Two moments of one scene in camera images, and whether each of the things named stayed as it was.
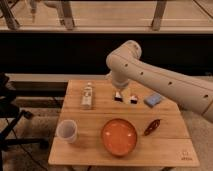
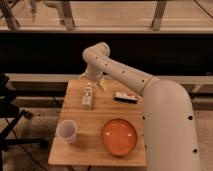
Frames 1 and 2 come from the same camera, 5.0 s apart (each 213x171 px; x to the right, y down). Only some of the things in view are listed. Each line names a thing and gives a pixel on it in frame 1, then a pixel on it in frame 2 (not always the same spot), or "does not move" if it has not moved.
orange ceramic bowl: [119, 137] does not move
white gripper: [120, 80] → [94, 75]
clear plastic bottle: [86, 101] does not move
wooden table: [139, 127] does not move
